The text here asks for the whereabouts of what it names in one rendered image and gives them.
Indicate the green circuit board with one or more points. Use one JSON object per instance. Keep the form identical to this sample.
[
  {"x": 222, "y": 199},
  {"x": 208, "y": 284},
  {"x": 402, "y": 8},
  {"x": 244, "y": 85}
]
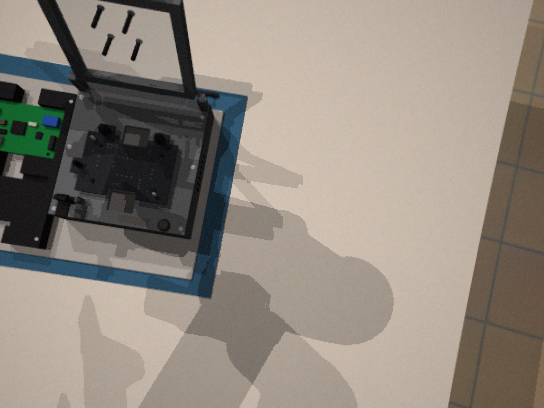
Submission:
[{"x": 29, "y": 129}]

